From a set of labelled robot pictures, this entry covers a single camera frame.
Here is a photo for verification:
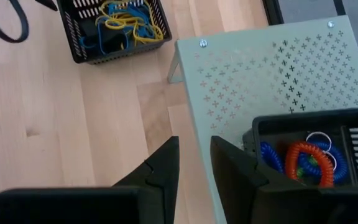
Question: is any green coil wrist keychain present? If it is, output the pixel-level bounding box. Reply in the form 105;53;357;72
296;157;318;179

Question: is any black plastic mesh basket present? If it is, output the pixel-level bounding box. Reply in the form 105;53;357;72
56;0;173;65
242;106;358;187

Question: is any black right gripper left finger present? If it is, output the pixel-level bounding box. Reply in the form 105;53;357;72
112;136;180;224

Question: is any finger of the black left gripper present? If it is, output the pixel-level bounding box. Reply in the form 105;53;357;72
34;0;59;12

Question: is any red coil wrist keychain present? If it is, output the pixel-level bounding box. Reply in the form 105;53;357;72
284;141;335;187

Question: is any black cable loop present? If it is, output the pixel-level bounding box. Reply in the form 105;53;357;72
0;0;30;44

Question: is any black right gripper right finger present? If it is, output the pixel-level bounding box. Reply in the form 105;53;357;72
209;135;320;224

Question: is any green perforated metal shelf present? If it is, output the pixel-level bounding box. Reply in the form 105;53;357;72
167;15;358;224

